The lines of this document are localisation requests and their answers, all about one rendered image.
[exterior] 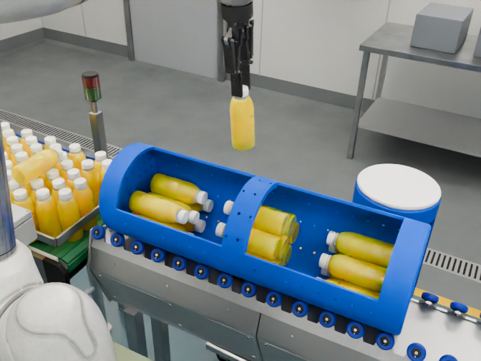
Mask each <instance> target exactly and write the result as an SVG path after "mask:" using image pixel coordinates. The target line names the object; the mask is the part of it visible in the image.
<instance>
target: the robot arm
mask: <svg viewBox="0 0 481 361"><path fill-rule="evenodd" d="M86 1H88V0H0V26H1V24H5V23H12V22H17V21H25V20H29V19H35V18H39V17H43V16H49V15H52V14H56V13H59V12H61V11H64V10H65V9H68V8H71V7H73V6H77V5H80V4H83V3H84V2H86ZM219 2H220V4H221V15H222V18H223V19H224V20H225V21H226V22H227V34H226V36H225V37H224V36H222V37H221V41H222V44H223V53H224V60H225V72H226V73H228V74H230V83H231V95H232V96H235V97H242V96H243V85H246V86H247V87H248V89H250V88H251V76H250V65H249V64H252V63H253V61H252V60H251V59H252V58H253V25H254V20H253V19H251V18H252V17H253V0H219ZM241 62H242V63H241ZM0 361H117V357H116V353H115V347H114V345H113V341H112V338H111V335H110V331H109V329H108V327H107V323H106V321H105V319H104V317H103V315H102V313H101V311H100V309H99V307H98V306H97V304H96V303H95V302H94V301H93V299H92V298H91V297H90V296H88V295H87V294H86V293H84V292H83V291H82V290H81V289H78V288H76V287H74V286H72V285H70V284H65V283H60V282H52V283H46V284H44V281H43V279H42V277H41V275H40V273H39V270H38V268H37V266H36V264H35V262H34V258H33V256H32V253H31V250H30V249H29V248H28V247H27V246H26V245H25V244H23V243H22V242H20V241H19V240H17V239H16V237H15V230H14V220H13V214H12V208H11V198H10V192H9V182H8V175H7V169H6V159H5V153H4V143H3V137H2V131H1V121H0Z"/></svg>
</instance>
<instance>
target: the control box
mask: <svg viewBox="0 0 481 361"><path fill-rule="evenodd" d="M11 208H12V214H13V220H14V230H15V237H16V239H17V240H19V241H20V242H22V243H23V244H25V245H26V246H27V245H29V244H30V243H31V242H32V241H34V240H35V239H37V232H36V229H35V225H34V220H33V218H32V213H31V211H30V210H27V209H25V208H22V207H20V206H17V205H14V204H11Z"/></svg>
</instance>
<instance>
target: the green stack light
mask: <svg viewBox="0 0 481 361"><path fill-rule="evenodd" d="M83 89H84V98H85V100H88V101H97V100H100V99H101V98H102V93H101V88H100V86H99V87H98V88H94V89H86V88H84V87H83Z"/></svg>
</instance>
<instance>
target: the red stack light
mask: <svg viewBox="0 0 481 361"><path fill-rule="evenodd" d="M82 84H83V87H84V88H86V89H94V88H98V87H99V86H100V82H99V75H98V76H97V77H95V78H92V79H85V78H83V77H82Z"/></svg>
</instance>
